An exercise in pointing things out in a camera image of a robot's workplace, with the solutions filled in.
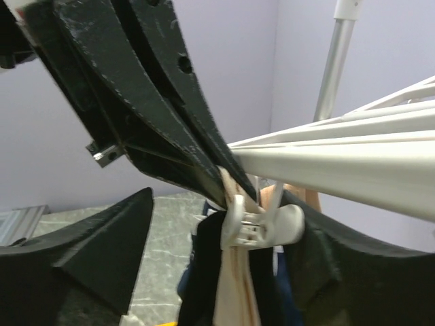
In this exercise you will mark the white clip hanger frame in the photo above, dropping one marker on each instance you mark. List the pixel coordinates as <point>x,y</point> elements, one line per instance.
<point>380,154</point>

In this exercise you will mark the navy blue underwear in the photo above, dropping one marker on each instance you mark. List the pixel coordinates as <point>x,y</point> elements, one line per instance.
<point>285,282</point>

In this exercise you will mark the black underwear beige waistband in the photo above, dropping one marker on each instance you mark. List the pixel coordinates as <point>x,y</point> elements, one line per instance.
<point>231,286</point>

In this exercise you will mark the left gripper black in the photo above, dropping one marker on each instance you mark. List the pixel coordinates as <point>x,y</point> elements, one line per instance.
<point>28,31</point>

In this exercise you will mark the yellow plastic tray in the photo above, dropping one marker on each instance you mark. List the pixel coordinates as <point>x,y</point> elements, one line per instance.
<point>172,323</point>

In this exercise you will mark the white drying rack stand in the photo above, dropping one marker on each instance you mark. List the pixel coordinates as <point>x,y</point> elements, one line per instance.
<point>346,13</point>

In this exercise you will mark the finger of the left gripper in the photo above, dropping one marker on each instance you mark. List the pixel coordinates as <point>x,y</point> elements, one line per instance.
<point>161,28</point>
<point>144,111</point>

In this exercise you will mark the argyle brown sock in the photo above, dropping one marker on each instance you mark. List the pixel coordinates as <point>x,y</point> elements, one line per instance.
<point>309,196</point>

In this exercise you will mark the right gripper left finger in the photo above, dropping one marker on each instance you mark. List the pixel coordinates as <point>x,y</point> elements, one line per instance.
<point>82,274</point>

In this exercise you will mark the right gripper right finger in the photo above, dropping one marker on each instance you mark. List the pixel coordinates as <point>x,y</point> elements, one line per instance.
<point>340,276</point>

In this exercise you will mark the aluminium mounting rail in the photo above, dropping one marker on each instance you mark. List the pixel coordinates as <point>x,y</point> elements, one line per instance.
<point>20,223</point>

